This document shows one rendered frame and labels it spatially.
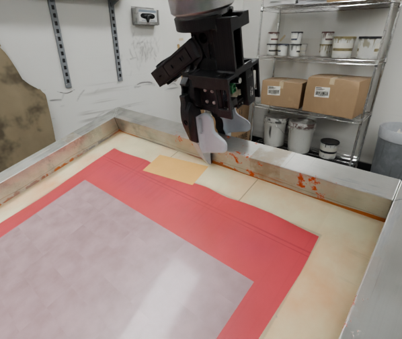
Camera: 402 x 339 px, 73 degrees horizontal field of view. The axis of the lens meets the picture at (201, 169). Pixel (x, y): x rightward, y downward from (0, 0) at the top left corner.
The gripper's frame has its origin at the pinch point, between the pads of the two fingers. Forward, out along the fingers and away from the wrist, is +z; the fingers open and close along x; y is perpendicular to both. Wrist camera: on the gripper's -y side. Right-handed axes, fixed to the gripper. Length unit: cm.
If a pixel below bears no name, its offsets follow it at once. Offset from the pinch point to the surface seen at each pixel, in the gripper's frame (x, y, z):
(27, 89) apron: 31, -195, 26
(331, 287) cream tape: -12.3, 23.4, 1.6
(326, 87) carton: 247, -63, 99
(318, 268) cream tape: -11.1, 21.7, 1.5
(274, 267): -13.3, 18.0, 1.6
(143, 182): -11.1, -6.3, 1.6
